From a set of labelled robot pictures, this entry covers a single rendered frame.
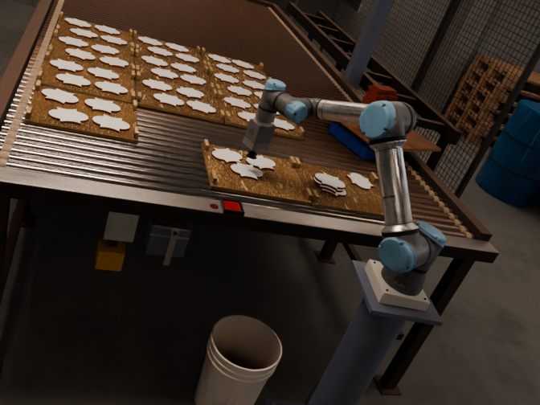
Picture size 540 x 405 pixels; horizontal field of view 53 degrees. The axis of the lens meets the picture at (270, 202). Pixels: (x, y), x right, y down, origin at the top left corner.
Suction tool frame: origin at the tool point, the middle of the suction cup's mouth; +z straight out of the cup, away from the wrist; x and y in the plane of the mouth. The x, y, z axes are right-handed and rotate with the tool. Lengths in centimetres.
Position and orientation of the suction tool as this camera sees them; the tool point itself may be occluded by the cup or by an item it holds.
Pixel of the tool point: (251, 156)
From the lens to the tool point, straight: 214.0
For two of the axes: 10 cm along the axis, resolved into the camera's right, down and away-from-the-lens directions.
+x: 6.0, 5.5, -5.8
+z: -3.1, 8.3, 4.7
